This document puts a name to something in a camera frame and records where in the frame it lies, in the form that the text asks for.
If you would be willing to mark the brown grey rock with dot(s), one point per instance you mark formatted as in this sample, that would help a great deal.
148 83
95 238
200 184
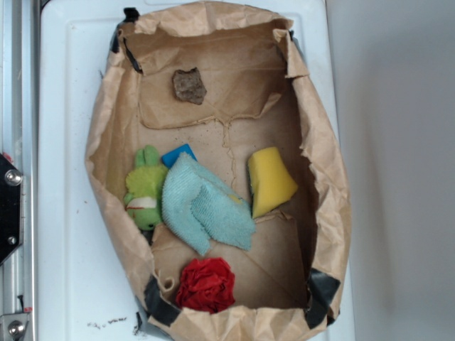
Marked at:
188 86

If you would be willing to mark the brown paper bag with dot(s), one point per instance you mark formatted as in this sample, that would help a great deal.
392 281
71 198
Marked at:
259 93

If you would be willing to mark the yellow sponge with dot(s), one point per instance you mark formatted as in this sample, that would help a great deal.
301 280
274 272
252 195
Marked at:
270 181

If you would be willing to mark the light blue towel cloth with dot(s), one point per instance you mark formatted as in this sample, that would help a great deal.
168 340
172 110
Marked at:
197 206

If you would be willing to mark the blue plastic block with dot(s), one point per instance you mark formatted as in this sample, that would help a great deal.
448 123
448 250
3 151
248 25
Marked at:
168 159

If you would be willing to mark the green plush toy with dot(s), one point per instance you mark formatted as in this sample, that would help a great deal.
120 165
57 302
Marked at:
144 188

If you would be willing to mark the red crumpled paper ball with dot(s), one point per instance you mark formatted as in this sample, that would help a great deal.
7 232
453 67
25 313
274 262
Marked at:
206 285

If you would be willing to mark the white tray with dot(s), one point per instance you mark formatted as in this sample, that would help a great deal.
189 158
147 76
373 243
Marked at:
82 290

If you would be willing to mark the black bracket plate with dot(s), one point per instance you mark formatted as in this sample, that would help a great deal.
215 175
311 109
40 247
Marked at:
10 209

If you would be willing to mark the aluminium frame rail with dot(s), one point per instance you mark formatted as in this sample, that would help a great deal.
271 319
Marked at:
20 42

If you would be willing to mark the metal corner bracket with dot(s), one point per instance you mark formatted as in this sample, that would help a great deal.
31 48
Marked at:
14 326

